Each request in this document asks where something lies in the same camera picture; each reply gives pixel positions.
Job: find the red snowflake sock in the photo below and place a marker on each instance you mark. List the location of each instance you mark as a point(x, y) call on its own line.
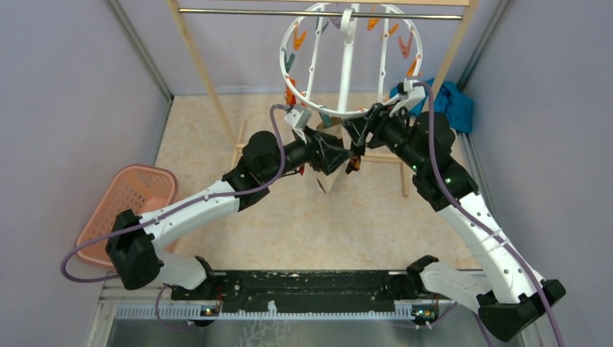
point(290, 97)

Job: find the blue crumpled cloth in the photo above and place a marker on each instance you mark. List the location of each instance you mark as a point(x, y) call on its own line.
point(457, 107)

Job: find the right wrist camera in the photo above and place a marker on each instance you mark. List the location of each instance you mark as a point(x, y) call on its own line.
point(409, 94)

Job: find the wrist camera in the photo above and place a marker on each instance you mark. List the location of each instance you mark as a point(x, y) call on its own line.
point(297, 118)
point(409, 94)

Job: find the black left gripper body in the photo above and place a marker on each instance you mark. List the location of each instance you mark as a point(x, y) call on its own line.
point(320, 162)

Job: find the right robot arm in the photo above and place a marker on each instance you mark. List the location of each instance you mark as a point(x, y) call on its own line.
point(511, 295)

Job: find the red black plaid sock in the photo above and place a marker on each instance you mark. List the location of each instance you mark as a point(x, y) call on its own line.
point(354, 164)

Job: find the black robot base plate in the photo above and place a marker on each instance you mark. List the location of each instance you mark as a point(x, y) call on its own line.
point(302, 292)

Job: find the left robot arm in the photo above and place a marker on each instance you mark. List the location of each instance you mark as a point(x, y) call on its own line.
point(137, 246)

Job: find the white round clip hanger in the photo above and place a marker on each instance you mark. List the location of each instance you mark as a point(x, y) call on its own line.
point(327, 50)

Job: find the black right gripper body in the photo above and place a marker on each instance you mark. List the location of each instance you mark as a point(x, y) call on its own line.
point(391, 131)

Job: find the wooden rack frame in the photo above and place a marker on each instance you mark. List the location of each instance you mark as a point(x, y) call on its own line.
point(293, 158)

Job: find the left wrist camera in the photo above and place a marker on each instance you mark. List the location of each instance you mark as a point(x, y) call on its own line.
point(297, 118)

